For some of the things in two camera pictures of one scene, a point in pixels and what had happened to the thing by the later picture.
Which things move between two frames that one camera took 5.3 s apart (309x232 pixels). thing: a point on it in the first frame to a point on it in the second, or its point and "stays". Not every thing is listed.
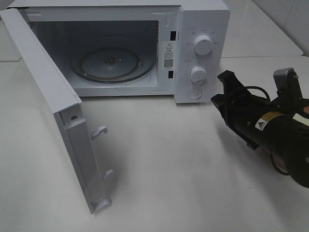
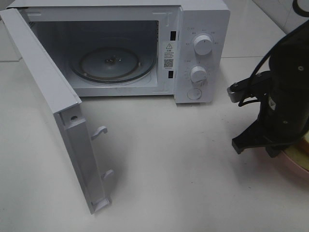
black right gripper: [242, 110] to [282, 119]
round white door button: [194, 94] stays
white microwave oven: [135, 48] stays
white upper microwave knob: [203, 45] stays
